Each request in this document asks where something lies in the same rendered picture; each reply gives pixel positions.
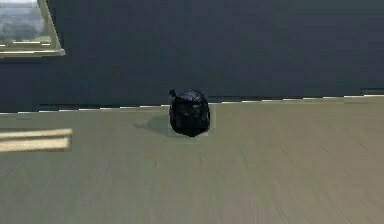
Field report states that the black garbage bag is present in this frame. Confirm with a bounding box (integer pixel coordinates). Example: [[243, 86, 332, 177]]
[[168, 88, 212, 138]]

